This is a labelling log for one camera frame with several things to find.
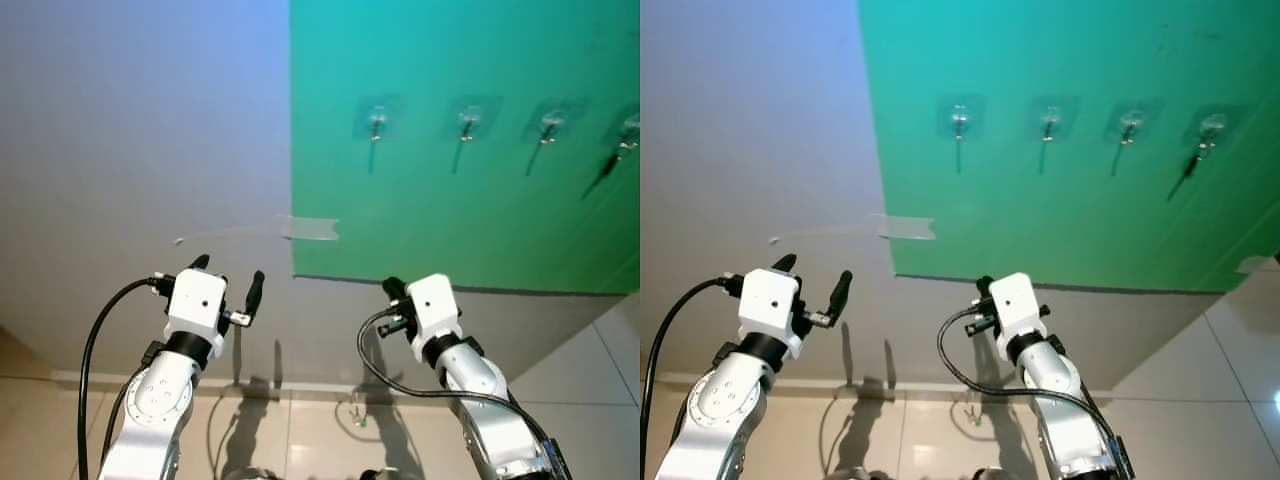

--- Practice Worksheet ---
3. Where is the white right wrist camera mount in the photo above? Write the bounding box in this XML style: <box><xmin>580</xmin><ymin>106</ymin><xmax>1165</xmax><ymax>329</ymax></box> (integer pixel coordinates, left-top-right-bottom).
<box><xmin>404</xmin><ymin>274</ymin><xmax>464</xmax><ymax>342</ymax></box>
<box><xmin>987</xmin><ymin>272</ymin><xmax>1047</xmax><ymax>340</ymax></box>

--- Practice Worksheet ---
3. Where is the black-headed key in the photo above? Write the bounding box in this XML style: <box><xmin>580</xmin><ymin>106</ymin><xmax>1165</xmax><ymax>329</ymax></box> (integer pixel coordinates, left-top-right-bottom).
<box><xmin>1180</xmin><ymin>142</ymin><xmax>1220</xmax><ymax>187</ymax></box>
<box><xmin>596</xmin><ymin>140</ymin><xmax>638</xmax><ymax>191</ymax></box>

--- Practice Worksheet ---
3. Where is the clear adhesive metal hook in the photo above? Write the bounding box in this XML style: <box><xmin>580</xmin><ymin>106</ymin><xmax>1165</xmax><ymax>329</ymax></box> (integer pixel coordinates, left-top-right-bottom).
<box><xmin>444</xmin><ymin>95</ymin><xmax>497</xmax><ymax>145</ymax></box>
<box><xmin>935</xmin><ymin>93</ymin><xmax>987</xmax><ymax>144</ymax></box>
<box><xmin>1184</xmin><ymin>102</ymin><xmax>1247</xmax><ymax>156</ymax></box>
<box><xmin>602</xmin><ymin>103</ymin><xmax>641</xmax><ymax>153</ymax></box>
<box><xmin>524</xmin><ymin>97</ymin><xmax>587</xmax><ymax>150</ymax></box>
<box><xmin>1027</xmin><ymin>94</ymin><xmax>1080</xmax><ymax>144</ymax></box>
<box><xmin>1104</xmin><ymin>97</ymin><xmax>1167</xmax><ymax>147</ymax></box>
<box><xmin>352</xmin><ymin>94</ymin><xmax>405</xmax><ymax>147</ymax></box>

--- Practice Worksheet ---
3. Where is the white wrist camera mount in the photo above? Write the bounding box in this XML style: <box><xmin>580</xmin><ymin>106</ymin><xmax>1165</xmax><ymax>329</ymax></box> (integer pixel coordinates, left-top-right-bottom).
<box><xmin>987</xmin><ymin>272</ymin><xmax>1047</xmax><ymax>340</ymax></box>
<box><xmin>164</xmin><ymin>268</ymin><xmax>230</xmax><ymax>337</ymax></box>
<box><xmin>404</xmin><ymin>274</ymin><xmax>464</xmax><ymax>342</ymax></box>
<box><xmin>738</xmin><ymin>268</ymin><xmax>804</xmax><ymax>337</ymax></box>

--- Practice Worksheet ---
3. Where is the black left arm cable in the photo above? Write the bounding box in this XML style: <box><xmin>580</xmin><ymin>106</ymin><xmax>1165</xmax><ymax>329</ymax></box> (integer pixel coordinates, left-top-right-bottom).
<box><xmin>77</xmin><ymin>274</ymin><xmax>169</xmax><ymax>480</ymax></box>
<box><xmin>647</xmin><ymin>274</ymin><xmax>745</xmax><ymax>480</ymax></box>

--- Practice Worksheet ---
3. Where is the green wall board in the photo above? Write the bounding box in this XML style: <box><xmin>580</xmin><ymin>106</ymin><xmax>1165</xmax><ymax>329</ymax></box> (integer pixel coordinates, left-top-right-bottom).
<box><xmin>290</xmin><ymin>0</ymin><xmax>641</xmax><ymax>297</ymax></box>
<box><xmin>857</xmin><ymin>0</ymin><xmax>1280</xmax><ymax>295</ymax></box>

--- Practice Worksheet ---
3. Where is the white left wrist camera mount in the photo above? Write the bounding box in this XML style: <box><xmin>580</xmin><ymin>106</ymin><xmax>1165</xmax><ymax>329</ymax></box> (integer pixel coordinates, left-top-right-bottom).
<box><xmin>738</xmin><ymin>268</ymin><xmax>804</xmax><ymax>337</ymax></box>
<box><xmin>164</xmin><ymin>268</ymin><xmax>230</xmax><ymax>337</ymax></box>

